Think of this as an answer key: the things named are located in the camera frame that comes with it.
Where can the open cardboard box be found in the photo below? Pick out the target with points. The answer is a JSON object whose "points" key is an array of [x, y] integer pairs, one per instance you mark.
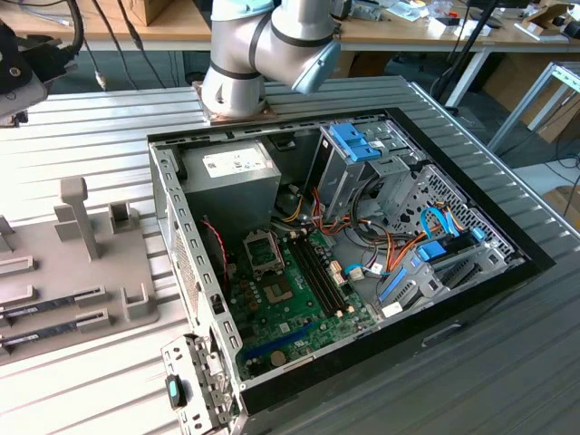
{"points": [[537, 18]]}

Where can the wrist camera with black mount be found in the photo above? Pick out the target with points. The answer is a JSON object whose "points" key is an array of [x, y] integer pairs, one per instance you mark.
{"points": [[22, 99]]}

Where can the brown cardboard box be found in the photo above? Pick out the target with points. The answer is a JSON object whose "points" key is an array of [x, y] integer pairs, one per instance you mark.
{"points": [[149, 9], [564, 204]]}

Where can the grey parts rack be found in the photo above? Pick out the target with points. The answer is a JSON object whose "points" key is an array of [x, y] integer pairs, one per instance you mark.
{"points": [[54, 272]]}

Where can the blue expansion slot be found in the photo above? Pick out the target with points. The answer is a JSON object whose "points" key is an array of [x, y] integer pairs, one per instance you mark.
{"points": [[281, 343]]}

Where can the white board connector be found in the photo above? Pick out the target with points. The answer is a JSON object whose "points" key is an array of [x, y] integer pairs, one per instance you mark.
{"points": [[337, 273]]}

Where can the blue disk carrier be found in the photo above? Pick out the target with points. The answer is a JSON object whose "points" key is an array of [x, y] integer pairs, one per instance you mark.
{"points": [[353, 142]]}

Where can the small white box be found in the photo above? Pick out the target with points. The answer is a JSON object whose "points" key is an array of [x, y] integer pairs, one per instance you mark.
{"points": [[457, 27]]}

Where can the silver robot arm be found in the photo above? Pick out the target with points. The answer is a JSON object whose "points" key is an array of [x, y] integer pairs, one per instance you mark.
{"points": [[272, 45]]}

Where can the grey metal disk bay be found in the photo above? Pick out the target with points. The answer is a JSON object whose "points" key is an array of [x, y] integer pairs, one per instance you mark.
{"points": [[421, 281]]}

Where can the black tripod stand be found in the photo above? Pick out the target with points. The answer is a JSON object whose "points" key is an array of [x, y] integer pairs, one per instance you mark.
{"points": [[473, 41]]}

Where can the aluminium profile frame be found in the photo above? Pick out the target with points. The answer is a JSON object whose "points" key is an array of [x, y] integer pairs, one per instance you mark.
{"points": [[522, 105]]}

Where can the metal card retainer bracket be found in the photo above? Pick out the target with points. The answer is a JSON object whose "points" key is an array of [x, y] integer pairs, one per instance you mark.
{"points": [[199, 376]]}

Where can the black latch with blue tab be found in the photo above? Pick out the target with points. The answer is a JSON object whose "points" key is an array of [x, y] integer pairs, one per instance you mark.
{"points": [[174, 392]]}

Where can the wooden desk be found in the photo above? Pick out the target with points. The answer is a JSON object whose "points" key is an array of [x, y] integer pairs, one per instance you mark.
{"points": [[408, 38], [45, 31]]}

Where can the RAM slot with white clips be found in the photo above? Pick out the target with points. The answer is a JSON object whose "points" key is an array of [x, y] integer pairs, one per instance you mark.
{"points": [[327, 270], [316, 274]]}

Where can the green motherboard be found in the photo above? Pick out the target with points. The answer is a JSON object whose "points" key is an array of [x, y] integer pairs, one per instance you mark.
{"points": [[299, 290]]}

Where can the dark RAM stick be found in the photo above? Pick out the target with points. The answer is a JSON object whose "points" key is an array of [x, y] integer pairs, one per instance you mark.
{"points": [[41, 334], [41, 309]]}

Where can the grey power supply unit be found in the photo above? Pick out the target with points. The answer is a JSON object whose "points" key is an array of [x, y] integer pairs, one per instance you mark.
{"points": [[235, 204]]}

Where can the CPU socket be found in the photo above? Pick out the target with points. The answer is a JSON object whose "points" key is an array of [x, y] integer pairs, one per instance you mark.
{"points": [[277, 290]]}

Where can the black metal PC case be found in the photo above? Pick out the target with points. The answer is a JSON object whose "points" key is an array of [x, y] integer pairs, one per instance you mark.
{"points": [[317, 374]]}

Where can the round coin battery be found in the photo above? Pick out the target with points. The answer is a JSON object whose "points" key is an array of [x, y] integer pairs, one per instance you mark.
{"points": [[278, 359]]}

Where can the RAM slot with black clips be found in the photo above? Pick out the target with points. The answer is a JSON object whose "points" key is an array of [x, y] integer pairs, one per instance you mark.
{"points": [[321, 272], [309, 276]]}

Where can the square black chipset chip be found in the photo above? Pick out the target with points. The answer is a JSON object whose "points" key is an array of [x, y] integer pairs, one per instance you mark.
{"points": [[283, 328]]}

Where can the black case fan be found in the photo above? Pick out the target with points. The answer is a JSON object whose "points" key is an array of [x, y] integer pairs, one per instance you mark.
{"points": [[212, 258]]}

